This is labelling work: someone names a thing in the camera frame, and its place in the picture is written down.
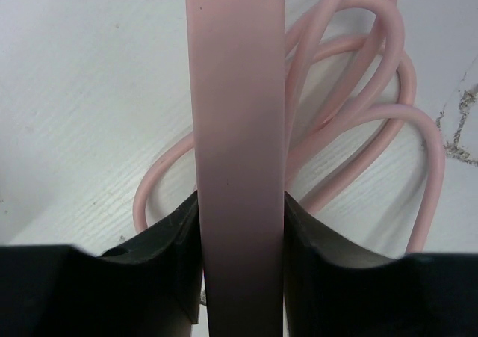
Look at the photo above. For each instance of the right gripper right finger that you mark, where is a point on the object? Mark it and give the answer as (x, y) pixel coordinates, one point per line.
(334, 287)

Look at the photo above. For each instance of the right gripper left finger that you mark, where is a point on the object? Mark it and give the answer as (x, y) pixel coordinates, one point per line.
(149, 285)

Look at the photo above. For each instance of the pink power strip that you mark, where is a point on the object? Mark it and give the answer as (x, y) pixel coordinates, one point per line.
(237, 82)

